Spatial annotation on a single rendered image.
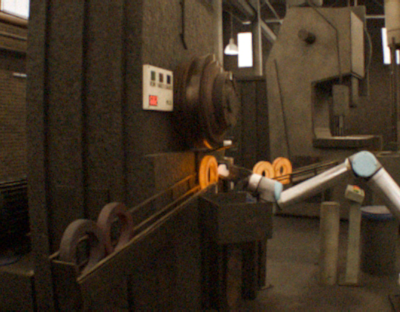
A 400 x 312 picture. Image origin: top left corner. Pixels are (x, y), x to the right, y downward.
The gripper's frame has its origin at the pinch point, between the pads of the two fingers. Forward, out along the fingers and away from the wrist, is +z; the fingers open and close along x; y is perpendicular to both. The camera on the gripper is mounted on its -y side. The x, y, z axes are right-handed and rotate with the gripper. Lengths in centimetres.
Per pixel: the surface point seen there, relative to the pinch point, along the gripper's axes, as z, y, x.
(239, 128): 93, -6, -397
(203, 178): -2.0, -0.2, 21.8
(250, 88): 94, 55, -399
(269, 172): -22.2, 3.6, -39.1
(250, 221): -38, 2, 72
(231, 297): -39, -32, 63
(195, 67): 14, 49, 30
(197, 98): 7, 36, 36
